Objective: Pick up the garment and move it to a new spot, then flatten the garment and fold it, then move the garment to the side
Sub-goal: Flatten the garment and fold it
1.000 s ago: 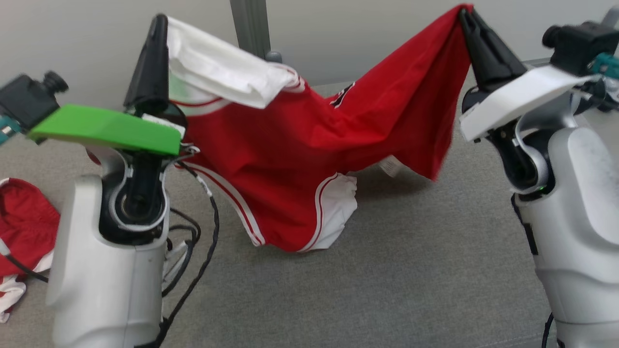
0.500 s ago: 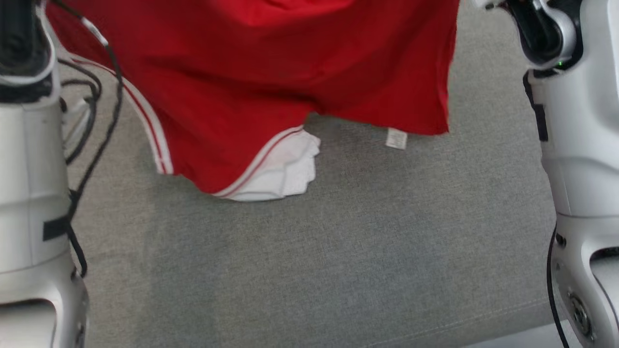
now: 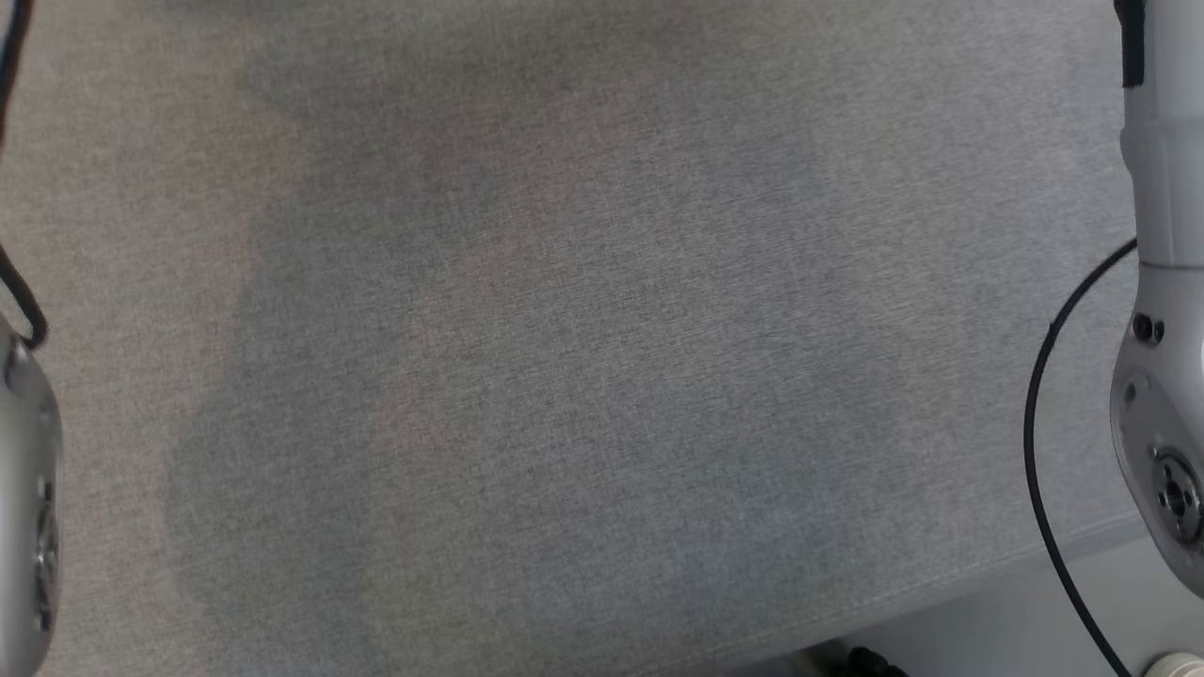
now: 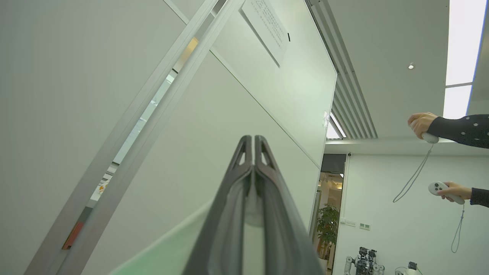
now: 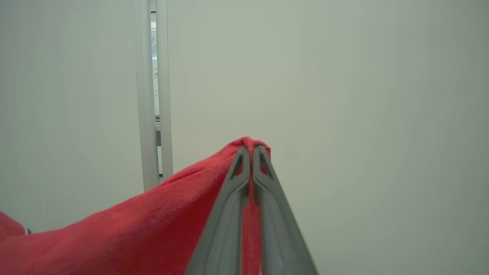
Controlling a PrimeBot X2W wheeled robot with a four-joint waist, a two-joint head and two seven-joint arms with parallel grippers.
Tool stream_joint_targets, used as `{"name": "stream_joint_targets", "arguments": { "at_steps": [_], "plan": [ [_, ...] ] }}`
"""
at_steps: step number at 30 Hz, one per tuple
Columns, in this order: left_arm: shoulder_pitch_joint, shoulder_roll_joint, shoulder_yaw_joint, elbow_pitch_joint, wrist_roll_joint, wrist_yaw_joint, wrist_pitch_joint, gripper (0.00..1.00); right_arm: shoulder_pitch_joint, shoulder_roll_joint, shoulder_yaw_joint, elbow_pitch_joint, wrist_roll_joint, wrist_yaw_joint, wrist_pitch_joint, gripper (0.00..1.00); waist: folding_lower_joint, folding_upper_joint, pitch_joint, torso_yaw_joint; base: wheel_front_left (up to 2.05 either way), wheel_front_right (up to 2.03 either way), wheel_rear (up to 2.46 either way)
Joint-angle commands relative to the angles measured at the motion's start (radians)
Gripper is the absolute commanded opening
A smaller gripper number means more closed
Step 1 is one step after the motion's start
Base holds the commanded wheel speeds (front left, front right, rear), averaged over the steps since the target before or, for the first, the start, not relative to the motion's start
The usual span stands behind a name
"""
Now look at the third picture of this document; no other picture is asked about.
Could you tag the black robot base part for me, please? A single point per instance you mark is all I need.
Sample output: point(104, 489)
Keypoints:
point(875, 663)

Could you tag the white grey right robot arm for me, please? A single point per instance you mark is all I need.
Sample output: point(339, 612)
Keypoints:
point(1166, 188)

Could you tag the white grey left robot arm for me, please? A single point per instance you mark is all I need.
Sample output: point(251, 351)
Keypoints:
point(23, 489)

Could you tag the grey fabric sofa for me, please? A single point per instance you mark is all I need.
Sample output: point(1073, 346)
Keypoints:
point(564, 329)

